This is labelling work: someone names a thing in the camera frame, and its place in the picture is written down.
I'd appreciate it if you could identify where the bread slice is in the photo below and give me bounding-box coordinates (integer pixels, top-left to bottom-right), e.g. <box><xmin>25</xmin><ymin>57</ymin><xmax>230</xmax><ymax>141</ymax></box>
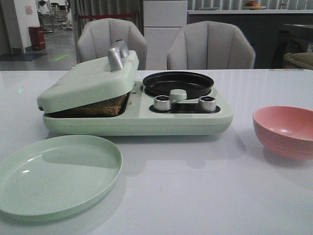
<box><xmin>46</xmin><ymin>93</ymin><xmax>130</xmax><ymax>118</ymax></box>

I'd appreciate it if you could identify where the green breakfast maker lid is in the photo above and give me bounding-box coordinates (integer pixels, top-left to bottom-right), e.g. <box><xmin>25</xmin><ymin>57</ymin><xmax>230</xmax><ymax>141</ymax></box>
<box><xmin>37</xmin><ymin>50</ymin><xmax>139</xmax><ymax>114</ymax></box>

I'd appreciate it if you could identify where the pink bowl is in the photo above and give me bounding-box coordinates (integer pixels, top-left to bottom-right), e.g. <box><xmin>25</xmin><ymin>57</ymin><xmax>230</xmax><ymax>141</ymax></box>
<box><xmin>253</xmin><ymin>106</ymin><xmax>313</xmax><ymax>160</ymax></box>

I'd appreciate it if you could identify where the green breakfast maker base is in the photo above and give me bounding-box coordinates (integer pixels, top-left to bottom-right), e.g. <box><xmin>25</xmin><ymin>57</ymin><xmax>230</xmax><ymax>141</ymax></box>
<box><xmin>43</xmin><ymin>80</ymin><xmax>233</xmax><ymax>136</ymax></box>

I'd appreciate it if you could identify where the left silver control knob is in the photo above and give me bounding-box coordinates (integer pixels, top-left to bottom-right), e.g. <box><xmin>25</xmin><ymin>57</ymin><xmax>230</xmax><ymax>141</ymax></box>
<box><xmin>153</xmin><ymin>95</ymin><xmax>171</xmax><ymax>111</ymax></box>

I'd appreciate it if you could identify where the silver control knob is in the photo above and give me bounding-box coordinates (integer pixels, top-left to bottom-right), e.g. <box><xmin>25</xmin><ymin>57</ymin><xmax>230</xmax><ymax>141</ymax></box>
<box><xmin>153</xmin><ymin>95</ymin><xmax>171</xmax><ymax>111</ymax></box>
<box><xmin>198</xmin><ymin>96</ymin><xmax>216</xmax><ymax>112</ymax></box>

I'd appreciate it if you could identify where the black round frying pan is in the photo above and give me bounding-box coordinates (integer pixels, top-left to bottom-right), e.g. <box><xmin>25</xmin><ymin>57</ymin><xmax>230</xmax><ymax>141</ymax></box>
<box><xmin>143</xmin><ymin>71</ymin><xmax>214</xmax><ymax>99</ymax></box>

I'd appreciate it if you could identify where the right silver control knob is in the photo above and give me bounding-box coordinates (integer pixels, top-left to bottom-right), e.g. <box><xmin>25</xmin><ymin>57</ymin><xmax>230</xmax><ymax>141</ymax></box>
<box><xmin>198</xmin><ymin>96</ymin><xmax>216</xmax><ymax>112</ymax></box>

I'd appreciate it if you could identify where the right beige chair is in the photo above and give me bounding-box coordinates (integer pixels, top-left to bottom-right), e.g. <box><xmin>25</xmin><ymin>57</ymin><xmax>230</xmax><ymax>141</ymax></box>
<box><xmin>167</xmin><ymin>21</ymin><xmax>256</xmax><ymax>70</ymax></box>

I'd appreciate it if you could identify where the beige chair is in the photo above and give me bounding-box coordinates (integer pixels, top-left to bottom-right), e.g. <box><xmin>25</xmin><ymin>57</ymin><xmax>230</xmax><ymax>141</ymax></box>
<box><xmin>167</xmin><ymin>21</ymin><xmax>256</xmax><ymax>70</ymax></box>
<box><xmin>77</xmin><ymin>18</ymin><xmax>147</xmax><ymax>70</ymax></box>

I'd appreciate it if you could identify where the left beige chair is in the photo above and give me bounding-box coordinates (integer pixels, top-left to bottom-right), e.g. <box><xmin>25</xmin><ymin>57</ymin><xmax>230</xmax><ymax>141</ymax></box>
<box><xmin>77</xmin><ymin>18</ymin><xmax>147</xmax><ymax>70</ymax></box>

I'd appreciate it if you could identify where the white refrigerator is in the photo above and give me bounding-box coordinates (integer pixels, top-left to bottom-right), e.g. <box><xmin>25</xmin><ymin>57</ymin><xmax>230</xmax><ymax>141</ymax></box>
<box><xmin>143</xmin><ymin>0</ymin><xmax>188</xmax><ymax>71</ymax></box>

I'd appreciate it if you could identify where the green round plate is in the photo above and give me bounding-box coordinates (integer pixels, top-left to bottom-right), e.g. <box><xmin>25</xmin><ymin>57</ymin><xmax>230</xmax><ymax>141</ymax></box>
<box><xmin>0</xmin><ymin>135</ymin><xmax>123</xmax><ymax>221</ymax></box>

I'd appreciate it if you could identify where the grey kitchen counter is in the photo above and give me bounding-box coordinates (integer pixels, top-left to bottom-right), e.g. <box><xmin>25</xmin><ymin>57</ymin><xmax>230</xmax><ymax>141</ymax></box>
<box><xmin>187</xmin><ymin>9</ymin><xmax>313</xmax><ymax>69</ymax></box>

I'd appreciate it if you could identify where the red trash bin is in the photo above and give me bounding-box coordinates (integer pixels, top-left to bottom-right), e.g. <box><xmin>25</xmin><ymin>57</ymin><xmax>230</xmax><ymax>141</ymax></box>
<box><xmin>28</xmin><ymin>26</ymin><xmax>46</xmax><ymax>50</ymax></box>

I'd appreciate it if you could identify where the fruit plate on counter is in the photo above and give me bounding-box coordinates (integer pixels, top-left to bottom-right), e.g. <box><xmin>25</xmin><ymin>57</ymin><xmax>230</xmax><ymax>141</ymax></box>
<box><xmin>243</xmin><ymin>0</ymin><xmax>266</xmax><ymax>10</ymax></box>

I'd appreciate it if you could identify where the beige cushion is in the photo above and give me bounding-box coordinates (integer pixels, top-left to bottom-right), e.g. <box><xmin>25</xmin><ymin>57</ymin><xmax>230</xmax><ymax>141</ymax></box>
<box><xmin>284</xmin><ymin>52</ymin><xmax>313</xmax><ymax>70</ymax></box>

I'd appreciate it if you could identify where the red barrier strap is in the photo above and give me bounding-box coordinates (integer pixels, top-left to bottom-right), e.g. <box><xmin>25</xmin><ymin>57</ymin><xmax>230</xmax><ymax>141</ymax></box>
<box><xmin>78</xmin><ymin>13</ymin><xmax>136</xmax><ymax>20</ymax></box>

